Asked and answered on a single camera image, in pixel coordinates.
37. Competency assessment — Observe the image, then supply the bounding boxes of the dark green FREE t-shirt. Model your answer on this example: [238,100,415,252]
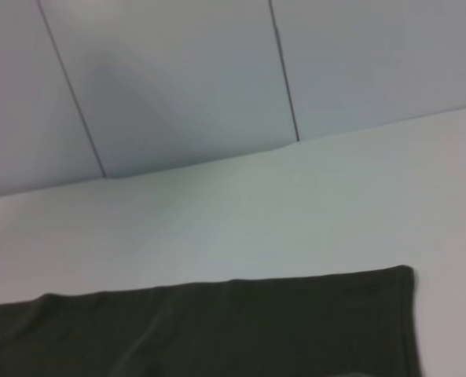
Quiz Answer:
[0,265,424,377]

